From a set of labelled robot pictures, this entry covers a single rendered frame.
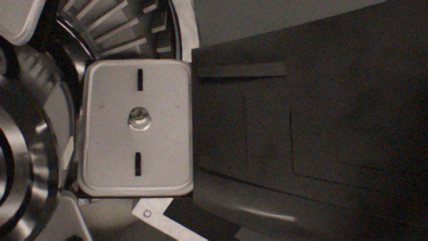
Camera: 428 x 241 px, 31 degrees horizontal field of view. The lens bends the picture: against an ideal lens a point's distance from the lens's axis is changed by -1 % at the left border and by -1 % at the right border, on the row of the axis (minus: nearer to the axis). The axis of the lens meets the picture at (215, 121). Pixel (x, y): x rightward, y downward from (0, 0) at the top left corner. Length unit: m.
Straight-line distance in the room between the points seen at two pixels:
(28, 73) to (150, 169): 0.09
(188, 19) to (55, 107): 0.23
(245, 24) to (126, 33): 1.01
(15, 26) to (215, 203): 0.14
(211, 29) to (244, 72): 1.08
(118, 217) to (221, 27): 0.87
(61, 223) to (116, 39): 0.13
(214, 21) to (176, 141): 1.09
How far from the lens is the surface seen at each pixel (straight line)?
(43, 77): 0.41
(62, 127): 0.40
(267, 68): 0.46
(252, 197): 0.42
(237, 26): 1.54
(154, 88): 0.46
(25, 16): 0.41
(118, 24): 0.53
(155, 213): 0.56
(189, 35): 0.61
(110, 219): 0.71
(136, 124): 0.44
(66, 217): 0.50
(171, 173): 0.43
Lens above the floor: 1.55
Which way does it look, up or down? 58 degrees down
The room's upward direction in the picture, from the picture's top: 10 degrees counter-clockwise
